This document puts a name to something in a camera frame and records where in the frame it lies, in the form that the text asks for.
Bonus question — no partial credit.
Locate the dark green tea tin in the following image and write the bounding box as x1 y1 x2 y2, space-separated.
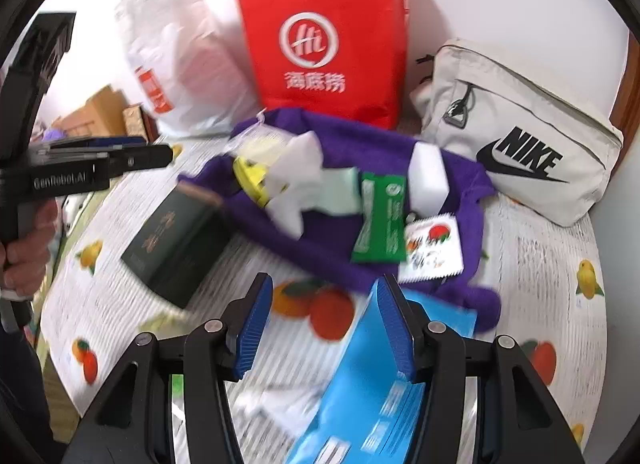
120 181 234 309

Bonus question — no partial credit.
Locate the yellow Adidas pouch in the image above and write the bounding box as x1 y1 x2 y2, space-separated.
232 156 288 208

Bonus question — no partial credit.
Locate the blue tissue pack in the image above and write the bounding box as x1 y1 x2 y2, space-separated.
284 287 478 464

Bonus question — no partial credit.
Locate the white sock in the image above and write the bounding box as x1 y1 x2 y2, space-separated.
264 132 323 240

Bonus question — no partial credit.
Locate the small strawberry print packet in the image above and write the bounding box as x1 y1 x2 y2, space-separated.
398 214 464 283

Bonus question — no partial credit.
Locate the mint green sock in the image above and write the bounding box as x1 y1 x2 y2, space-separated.
314 167 362 217

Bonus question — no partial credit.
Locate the green wet wipe packet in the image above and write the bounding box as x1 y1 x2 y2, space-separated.
352 172 407 264

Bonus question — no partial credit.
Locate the white sponge block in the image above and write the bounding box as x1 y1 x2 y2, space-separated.
408 142 449 217

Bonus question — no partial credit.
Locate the person's left hand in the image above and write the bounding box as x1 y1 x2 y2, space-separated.
1 200 58 298

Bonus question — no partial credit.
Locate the wooden headboard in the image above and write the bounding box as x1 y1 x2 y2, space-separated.
52 85 129 137

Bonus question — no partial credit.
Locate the purple plush toy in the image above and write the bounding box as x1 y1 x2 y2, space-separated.
42 128 66 142

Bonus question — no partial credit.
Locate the white Miniso plastic bag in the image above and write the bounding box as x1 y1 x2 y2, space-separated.
116 0 258 137

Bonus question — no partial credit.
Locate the crumpled white tissue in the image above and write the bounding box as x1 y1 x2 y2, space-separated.
234 385 324 439

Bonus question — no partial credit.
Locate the fruit print tablecloth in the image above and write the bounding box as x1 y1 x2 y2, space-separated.
40 138 606 463

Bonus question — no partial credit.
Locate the red Haidilao paper bag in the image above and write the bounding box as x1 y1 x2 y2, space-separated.
237 0 409 129

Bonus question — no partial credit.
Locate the purple fleece towel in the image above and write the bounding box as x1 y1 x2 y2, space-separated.
180 108 501 332

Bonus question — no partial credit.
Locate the grey Nike waist bag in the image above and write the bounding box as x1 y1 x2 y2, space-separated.
411 38 624 227

